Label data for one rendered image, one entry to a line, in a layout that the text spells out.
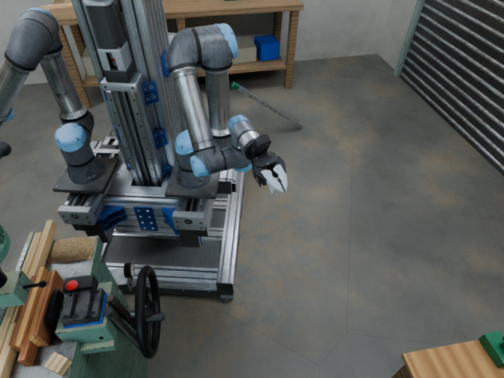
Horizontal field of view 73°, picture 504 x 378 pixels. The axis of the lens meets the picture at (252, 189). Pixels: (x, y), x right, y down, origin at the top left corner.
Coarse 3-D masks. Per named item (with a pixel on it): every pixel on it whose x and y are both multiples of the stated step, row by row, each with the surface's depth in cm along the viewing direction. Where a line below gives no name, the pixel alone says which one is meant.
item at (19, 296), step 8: (8, 272) 93; (16, 272) 93; (8, 280) 91; (16, 280) 91; (24, 280) 94; (0, 288) 90; (8, 288) 90; (16, 288) 90; (0, 296) 89; (8, 296) 90; (16, 296) 90; (24, 296) 94; (0, 304) 92; (8, 304) 92; (16, 304) 93
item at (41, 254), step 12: (48, 228) 120; (48, 240) 118; (36, 252) 113; (48, 252) 117; (36, 264) 110; (12, 324) 96; (12, 348) 93; (0, 360) 89; (12, 360) 92; (0, 372) 87
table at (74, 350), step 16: (96, 240) 121; (48, 256) 116; (96, 256) 118; (64, 272) 112; (80, 272) 112; (96, 272) 117; (48, 352) 95; (64, 352) 95; (80, 352) 99; (16, 368) 92; (32, 368) 92
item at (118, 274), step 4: (116, 268) 145; (120, 268) 145; (112, 272) 144; (116, 272) 144; (120, 272) 144; (112, 276) 143; (116, 276) 143; (120, 276) 143; (116, 280) 141; (120, 280) 141; (124, 280) 141; (128, 280) 143; (132, 280) 149; (120, 284) 140; (124, 284) 140; (128, 284) 143; (132, 284) 148; (120, 288) 142; (124, 288) 142; (128, 288) 143; (124, 292) 145; (128, 292) 145
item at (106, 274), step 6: (108, 270) 130; (102, 276) 123; (108, 276) 129; (102, 282) 122; (90, 354) 105; (96, 354) 110; (90, 360) 105; (96, 360) 110; (90, 366) 105; (96, 366) 109; (90, 372) 104
